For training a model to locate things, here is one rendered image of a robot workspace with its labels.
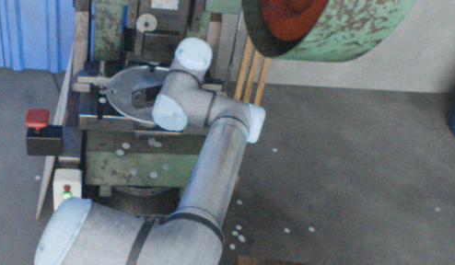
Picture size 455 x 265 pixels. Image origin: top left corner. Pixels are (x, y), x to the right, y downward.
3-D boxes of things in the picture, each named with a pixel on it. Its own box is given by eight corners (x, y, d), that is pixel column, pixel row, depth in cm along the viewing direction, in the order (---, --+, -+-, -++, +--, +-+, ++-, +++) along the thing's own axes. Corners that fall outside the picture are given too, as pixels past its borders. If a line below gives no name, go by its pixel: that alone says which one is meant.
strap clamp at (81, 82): (124, 94, 151) (126, 67, 144) (71, 91, 149) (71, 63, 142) (123, 83, 155) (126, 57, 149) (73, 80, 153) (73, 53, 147)
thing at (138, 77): (209, 127, 131) (209, 125, 130) (105, 122, 127) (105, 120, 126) (195, 71, 153) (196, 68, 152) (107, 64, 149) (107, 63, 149)
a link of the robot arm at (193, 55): (170, 59, 94) (184, 28, 98) (162, 86, 104) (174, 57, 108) (206, 73, 94) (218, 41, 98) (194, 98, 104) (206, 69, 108)
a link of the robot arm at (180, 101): (202, 123, 90) (218, 79, 95) (147, 107, 92) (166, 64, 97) (200, 142, 96) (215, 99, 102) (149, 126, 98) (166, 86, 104)
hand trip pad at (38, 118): (48, 144, 131) (47, 123, 126) (25, 144, 130) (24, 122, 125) (51, 128, 136) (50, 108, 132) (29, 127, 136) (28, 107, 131)
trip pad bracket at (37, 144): (62, 184, 142) (61, 135, 130) (29, 183, 141) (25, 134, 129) (64, 170, 147) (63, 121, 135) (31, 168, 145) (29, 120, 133)
